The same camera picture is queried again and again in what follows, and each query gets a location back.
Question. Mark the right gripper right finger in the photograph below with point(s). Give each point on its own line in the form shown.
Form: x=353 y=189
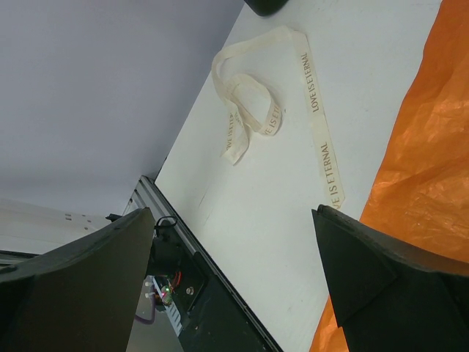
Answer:
x=389 y=295

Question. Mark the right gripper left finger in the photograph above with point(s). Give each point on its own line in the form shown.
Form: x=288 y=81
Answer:
x=82 y=296

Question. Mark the orange wrapping paper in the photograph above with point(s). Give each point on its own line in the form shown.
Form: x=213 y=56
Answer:
x=420 y=193

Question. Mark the cream lace ribbon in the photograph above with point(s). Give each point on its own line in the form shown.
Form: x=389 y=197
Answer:
x=242 y=121

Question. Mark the black cylindrical vase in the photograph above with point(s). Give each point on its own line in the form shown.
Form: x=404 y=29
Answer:
x=264 y=8

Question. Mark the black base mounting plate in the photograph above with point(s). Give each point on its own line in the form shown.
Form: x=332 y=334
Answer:
x=214 y=317

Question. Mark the left white cable duct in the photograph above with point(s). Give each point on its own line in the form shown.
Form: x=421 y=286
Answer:
x=162 y=290

